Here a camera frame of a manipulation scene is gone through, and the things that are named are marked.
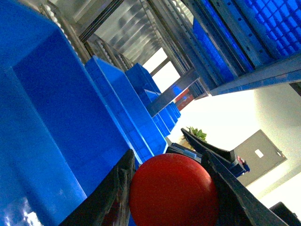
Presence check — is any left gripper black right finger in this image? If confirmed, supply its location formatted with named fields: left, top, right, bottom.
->
left=201, top=151, right=287, bottom=226

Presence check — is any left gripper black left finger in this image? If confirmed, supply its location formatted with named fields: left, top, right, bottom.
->
left=60, top=149, right=135, bottom=226

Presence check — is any red push button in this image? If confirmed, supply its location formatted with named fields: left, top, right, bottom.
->
left=129, top=153, right=219, bottom=226

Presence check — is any dark grey door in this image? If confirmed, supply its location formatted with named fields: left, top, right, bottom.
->
left=234, top=130, right=286, bottom=186

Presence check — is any right blue bin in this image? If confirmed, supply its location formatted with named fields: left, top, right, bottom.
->
left=85, top=56, right=167, bottom=163

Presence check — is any green potted plant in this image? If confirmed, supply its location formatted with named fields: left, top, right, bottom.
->
left=181, top=126, right=207, bottom=150

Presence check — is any empty middle blue bin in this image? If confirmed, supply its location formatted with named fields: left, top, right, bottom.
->
left=0, top=0, right=133, bottom=226

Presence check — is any steel upper shelf beam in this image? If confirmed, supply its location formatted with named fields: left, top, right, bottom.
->
left=147, top=52, right=301, bottom=117

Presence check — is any upper shelf blue bin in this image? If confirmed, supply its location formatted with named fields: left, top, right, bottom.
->
left=190, top=0, right=301, bottom=84

